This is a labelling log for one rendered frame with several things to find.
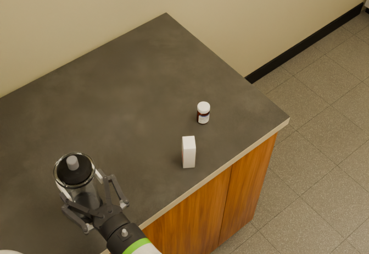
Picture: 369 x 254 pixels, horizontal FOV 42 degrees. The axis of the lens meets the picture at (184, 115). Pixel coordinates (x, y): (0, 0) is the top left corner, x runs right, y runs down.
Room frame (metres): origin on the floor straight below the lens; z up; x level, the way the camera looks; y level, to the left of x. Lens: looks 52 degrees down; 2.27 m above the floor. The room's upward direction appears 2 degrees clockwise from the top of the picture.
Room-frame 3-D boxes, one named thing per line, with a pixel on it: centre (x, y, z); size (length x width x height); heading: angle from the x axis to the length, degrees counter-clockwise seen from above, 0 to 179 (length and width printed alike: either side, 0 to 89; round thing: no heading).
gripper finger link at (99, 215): (0.57, 0.25, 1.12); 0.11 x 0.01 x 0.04; 68
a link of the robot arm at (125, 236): (0.49, 0.13, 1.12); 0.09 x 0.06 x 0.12; 130
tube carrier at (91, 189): (0.67, 0.29, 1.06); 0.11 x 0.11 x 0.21
